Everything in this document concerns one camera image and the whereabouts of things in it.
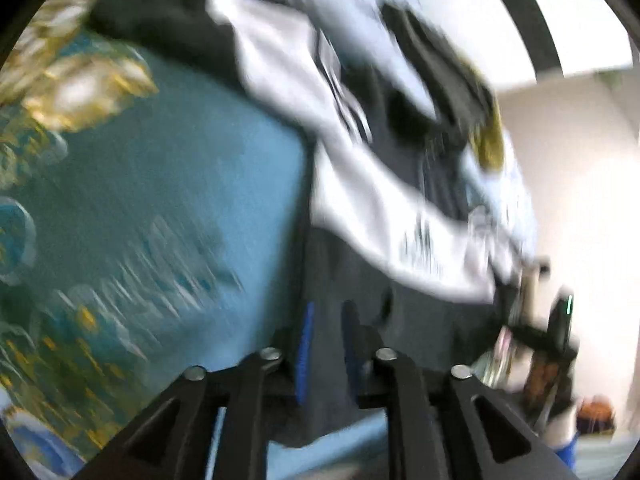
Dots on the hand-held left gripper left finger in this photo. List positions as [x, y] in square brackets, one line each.
[304, 355]

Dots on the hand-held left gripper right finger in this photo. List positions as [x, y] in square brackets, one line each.
[351, 355]

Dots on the dark grey garment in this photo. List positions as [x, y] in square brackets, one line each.
[350, 270]

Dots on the white printed garment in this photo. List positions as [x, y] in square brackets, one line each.
[360, 190]

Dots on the orange object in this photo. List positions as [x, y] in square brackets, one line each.
[596, 412]

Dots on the teal patterned blanket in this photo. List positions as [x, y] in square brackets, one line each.
[150, 200]

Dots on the black garment with yellow print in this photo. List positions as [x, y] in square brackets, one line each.
[450, 80]

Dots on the black ceiling beam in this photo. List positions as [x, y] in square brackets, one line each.
[530, 15]

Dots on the pale blue cloth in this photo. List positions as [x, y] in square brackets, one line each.
[350, 5]

